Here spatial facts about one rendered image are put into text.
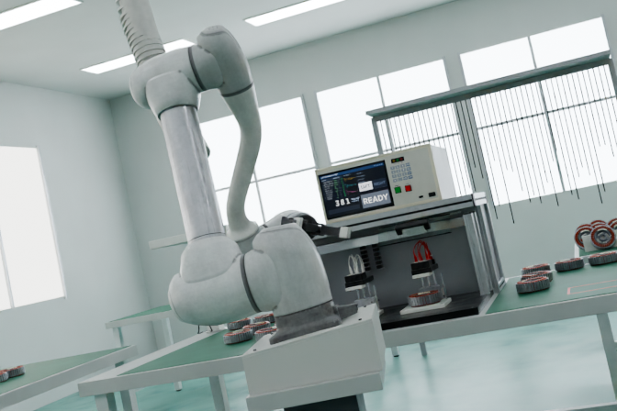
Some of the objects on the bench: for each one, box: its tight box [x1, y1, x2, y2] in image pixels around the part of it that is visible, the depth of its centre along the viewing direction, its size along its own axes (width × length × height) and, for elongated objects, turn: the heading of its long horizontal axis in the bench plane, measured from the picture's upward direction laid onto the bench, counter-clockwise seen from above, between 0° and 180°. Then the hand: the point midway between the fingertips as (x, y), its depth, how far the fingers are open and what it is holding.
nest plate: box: [400, 297, 452, 315], centre depth 277 cm, size 15×15×1 cm
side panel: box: [477, 203, 506, 294], centre depth 310 cm, size 28×3×32 cm, turn 90°
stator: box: [408, 290, 442, 307], centre depth 277 cm, size 11×11×4 cm
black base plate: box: [379, 290, 494, 330], centre depth 282 cm, size 47×64×2 cm
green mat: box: [117, 322, 275, 376], centre depth 321 cm, size 94×61×1 cm, turn 90°
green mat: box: [485, 261, 617, 315], centre depth 283 cm, size 94×61×1 cm, turn 90°
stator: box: [223, 328, 253, 345], centre depth 312 cm, size 11×11×4 cm
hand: (324, 227), depth 219 cm, fingers open, 13 cm apart
